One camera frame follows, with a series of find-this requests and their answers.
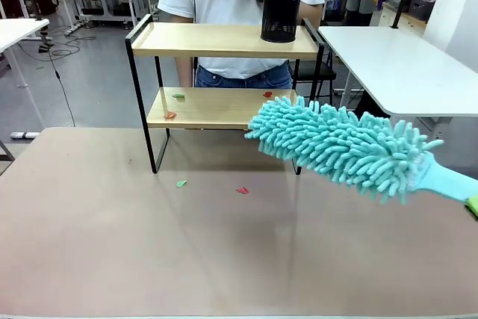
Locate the person's right forearm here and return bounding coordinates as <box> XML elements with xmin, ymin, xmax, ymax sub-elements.
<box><xmin>176</xmin><ymin>44</ymin><xmax>196</xmax><ymax>89</ymax></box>

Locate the two-tier wood metal shelf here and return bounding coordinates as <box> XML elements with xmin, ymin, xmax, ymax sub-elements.
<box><xmin>125</xmin><ymin>13</ymin><xmax>329</xmax><ymax>177</ymax></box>

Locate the large white table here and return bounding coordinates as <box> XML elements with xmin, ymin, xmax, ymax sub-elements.
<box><xmin>317</xmin><ymin>25</ymin><xmax>478</xmax><ymax>118</ymax></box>

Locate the black mesh pen holder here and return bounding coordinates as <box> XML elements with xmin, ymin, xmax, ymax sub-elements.
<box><xmin>259</xmin><ymin>0</ymin><xmax>303</xmax><ymax>44</ymax></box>

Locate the small white table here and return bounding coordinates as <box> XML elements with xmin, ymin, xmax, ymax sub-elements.
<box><xmin>0</xmin><ymin>17</ymin><xmax>51</xmax><ymax>54</ymax></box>

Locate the teal chenille duster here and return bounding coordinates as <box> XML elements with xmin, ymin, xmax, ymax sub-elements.
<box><xmin>243</xmin><ymin>96</ymin><xmax>478</xmax><ymax>207</ymax></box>

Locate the grey plastic crate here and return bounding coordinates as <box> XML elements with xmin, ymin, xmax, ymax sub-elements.
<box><xmin>406</xmin><ymin>0</ymin><xmax>437</xmax><ymax>23</ymax></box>

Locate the black floor cable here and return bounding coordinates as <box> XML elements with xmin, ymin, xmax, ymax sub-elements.
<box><xmin>16</xmin><ymin>23</ymin><xmax>98</xmax><ymax>128</ymax></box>

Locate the black backpack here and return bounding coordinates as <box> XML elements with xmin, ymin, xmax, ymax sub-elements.
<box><xmin>36</xmin><ymin>0</ymin><xmax>60</xmax><ymax>16</ymax></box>

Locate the black chair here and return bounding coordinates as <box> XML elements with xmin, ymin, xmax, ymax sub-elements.
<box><xmin>291</xmin><ymin>58</ymin><xmax>338</xmax><ymax>100</ymax></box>

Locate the thin black neck cable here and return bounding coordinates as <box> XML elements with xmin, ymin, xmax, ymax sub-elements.
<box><xmin>191</xmin><ymin>0</ymin><xmax>199</xmax><ymax>87</ymax></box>

